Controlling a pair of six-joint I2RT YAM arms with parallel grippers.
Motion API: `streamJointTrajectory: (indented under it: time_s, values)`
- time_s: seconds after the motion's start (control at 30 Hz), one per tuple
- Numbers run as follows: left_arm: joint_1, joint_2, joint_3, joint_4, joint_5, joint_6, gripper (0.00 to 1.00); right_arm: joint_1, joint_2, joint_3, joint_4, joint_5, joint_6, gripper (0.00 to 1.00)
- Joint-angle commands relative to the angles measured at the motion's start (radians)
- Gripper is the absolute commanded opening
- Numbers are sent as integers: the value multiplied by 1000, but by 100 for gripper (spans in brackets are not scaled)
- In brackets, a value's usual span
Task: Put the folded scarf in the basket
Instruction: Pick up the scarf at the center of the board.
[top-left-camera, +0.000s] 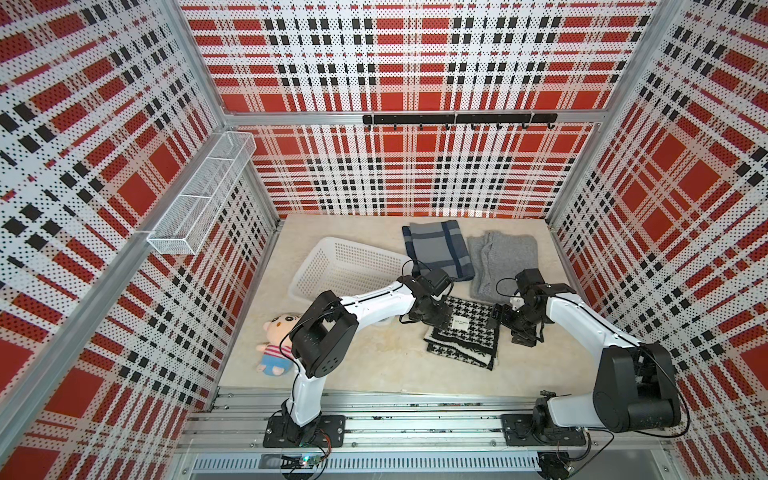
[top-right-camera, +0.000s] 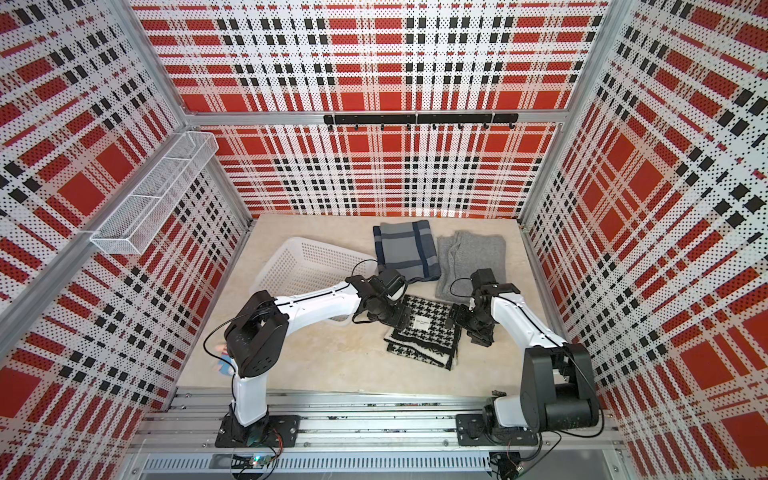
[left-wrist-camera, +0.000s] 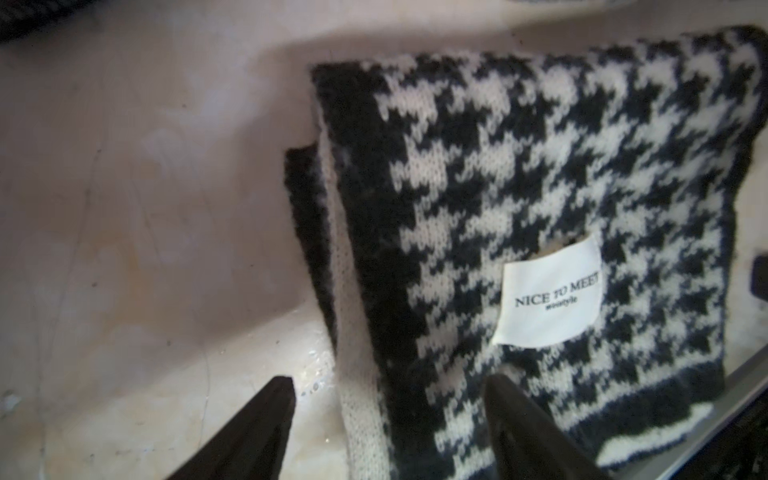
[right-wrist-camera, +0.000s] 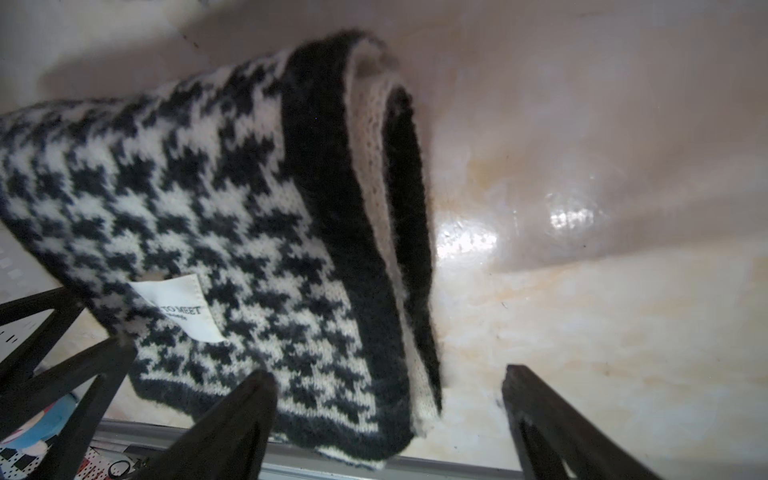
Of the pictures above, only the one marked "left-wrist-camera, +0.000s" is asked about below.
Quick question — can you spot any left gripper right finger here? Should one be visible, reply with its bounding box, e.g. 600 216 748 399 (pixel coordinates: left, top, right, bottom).
483 374 609 479

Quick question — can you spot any aluminium rail frame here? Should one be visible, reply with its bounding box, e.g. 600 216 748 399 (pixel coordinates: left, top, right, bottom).
614 346 767 479

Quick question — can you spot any black white houndstooth scarf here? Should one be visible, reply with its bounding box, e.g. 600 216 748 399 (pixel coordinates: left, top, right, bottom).
285 25 767 479

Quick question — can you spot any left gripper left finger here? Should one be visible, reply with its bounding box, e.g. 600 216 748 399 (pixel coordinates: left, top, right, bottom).
170 376 296 480

